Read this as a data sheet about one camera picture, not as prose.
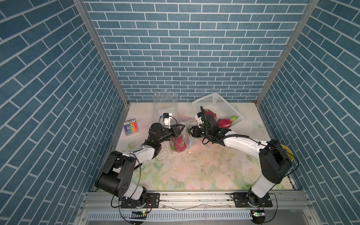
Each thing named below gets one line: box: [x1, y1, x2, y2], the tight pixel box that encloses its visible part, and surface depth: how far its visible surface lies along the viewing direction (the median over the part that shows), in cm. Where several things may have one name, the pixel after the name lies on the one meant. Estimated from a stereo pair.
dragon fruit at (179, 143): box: [171, 134, 188, 153], surface depth 88 cm
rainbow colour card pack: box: [122, 118, 140, 137], surface depth 104 cm
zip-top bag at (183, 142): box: [170, 120, 194, 153], surface depth 86 cm
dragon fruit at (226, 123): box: [217, 115, 239, 129], surface depth 98 cm
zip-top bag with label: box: [152, 91, 179, 128], surface depth 118 cm
